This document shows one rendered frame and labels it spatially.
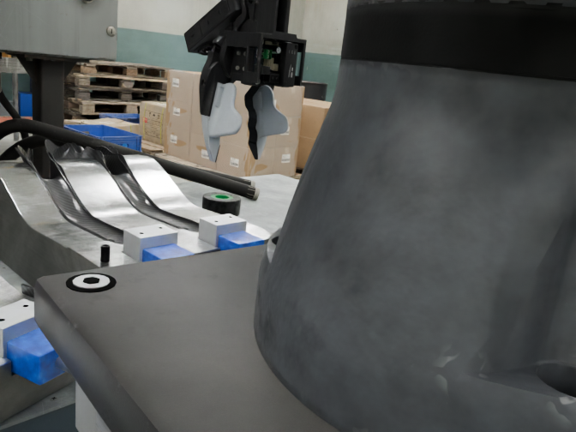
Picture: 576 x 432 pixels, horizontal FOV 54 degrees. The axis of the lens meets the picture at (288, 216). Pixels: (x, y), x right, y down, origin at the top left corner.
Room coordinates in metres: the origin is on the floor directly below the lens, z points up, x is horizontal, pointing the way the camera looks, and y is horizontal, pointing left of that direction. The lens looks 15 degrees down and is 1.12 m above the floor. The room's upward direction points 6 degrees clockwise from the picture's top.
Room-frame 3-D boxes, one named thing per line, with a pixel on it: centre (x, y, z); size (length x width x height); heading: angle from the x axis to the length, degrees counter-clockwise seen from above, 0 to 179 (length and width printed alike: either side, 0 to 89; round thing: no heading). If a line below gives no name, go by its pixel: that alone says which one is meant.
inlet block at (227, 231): (0.66, 0.05, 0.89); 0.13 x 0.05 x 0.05; 47
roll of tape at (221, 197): (1.13, 0.14, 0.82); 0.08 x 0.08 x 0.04
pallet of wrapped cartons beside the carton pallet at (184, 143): (5.12, 0.61, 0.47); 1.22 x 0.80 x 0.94; 48
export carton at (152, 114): (6.01, 1.37, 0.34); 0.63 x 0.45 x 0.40; 44
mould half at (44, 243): (0.81, 0.28, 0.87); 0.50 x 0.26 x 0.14; 47
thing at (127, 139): (4.45, 1.56, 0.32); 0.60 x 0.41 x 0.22; 50
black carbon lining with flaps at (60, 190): (0.79, 0.27, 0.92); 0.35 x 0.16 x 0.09; 47
